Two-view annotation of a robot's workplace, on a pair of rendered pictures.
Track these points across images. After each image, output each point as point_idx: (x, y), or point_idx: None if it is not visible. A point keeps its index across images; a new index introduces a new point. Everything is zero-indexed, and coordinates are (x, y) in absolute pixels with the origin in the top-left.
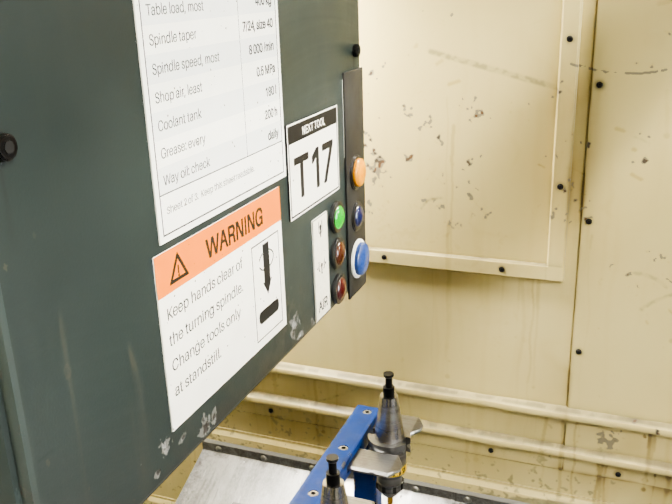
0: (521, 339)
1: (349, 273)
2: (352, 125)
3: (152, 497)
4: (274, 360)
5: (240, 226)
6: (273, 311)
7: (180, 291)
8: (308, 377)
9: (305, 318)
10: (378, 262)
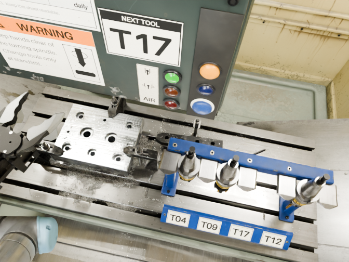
0: None
1: (187, 105)
2: (210, 44)
3: (334, 110)
4: (94, 90)
5: (49, 31)
6: (90, 75)
7: (0, 30)
8: None
9: (128, 94)
10: None
